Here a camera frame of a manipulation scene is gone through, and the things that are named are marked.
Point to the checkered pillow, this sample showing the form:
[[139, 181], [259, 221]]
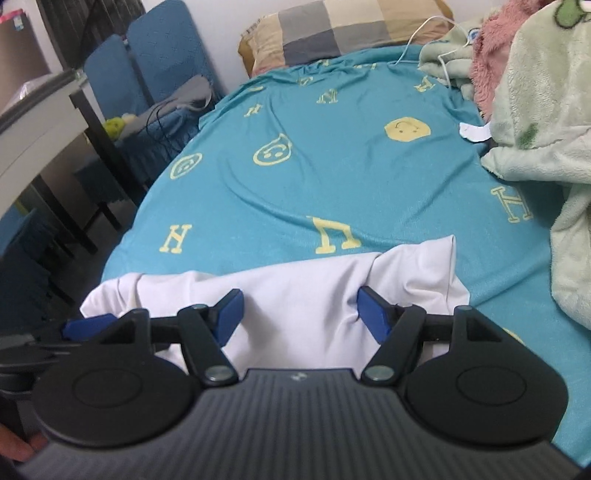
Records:
[[346, 27]]

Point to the person's left forearm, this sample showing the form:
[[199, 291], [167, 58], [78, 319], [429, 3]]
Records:
[[18, 445]]

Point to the teal printed bed sheet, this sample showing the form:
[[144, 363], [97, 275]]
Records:
[[346, 175]]

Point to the small white cloth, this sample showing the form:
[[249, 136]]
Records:
[[473, 131]]

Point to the tall blue covered chair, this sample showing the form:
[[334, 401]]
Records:
[[166, 50]]

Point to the white desk with black legs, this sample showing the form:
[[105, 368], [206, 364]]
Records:
[[32, 138]]

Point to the dark curtain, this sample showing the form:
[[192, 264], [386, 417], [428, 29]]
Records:
[[87, 27]]

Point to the clear plastic bag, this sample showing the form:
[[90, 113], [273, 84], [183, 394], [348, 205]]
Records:
[[23, 94]]

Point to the green fleece blanket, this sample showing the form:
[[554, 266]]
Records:
[[545, 92]]

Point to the short blue covered chair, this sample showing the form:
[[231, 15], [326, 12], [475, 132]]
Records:
[[111, 74]]

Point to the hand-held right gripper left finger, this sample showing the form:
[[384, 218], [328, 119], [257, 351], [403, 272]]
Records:
[[231, 318]]

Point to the grey cloth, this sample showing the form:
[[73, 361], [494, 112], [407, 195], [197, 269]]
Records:
[[194, 92]]

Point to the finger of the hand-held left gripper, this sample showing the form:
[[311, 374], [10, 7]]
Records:
[[87, 325]]

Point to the white t-shirt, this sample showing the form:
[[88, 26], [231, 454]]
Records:
[[300, 295]]

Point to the yellow green plush toy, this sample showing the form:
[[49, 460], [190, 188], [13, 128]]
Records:
[[114, 127]]

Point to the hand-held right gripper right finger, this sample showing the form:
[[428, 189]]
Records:
[[371, 318]]

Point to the pink fluffy cloth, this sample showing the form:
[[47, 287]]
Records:
[[489, 50]]

